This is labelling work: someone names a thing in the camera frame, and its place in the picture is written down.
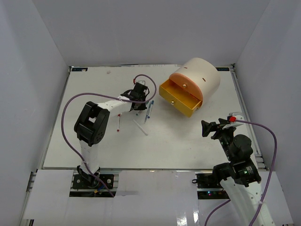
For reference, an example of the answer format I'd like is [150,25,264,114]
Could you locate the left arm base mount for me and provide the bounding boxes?
[69,173,118,198]

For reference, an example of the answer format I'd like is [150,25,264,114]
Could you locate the left XDOF logo sticker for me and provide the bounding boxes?
[71,67,88,72]

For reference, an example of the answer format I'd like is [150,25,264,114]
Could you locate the blue cap white marker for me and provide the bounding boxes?
[146,100,154,119]

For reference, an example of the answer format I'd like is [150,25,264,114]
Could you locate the pink top drawer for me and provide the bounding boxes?
[169,73,203,101]

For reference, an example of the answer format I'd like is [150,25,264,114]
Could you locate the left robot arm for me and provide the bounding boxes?
[74,83,149,188]

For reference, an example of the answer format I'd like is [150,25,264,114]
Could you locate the white pen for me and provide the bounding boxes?
[133,119,148,136]

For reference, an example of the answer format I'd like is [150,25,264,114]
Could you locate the cream round drawer cabinet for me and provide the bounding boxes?
[174,57,221,104]

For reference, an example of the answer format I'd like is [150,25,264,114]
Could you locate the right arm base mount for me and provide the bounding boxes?
[191,170,229,200]

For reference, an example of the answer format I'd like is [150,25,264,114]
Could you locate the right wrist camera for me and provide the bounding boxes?
[222,112,244,129]

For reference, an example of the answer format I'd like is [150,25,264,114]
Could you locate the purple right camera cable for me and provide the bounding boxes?
[204,119,277,226]

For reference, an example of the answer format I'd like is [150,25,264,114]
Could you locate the dark XDOF logo sticker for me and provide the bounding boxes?
[216,67,230,71]

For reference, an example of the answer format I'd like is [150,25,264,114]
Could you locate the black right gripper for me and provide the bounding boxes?
[201,118,236,161]

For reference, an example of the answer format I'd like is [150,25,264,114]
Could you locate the yellow drawer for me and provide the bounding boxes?
[159,80,202,118]

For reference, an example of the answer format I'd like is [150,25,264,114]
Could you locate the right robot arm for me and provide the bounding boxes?
[201,115,275,226]

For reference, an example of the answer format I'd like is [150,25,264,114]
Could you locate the red cap marker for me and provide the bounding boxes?
[117,114,121,132]

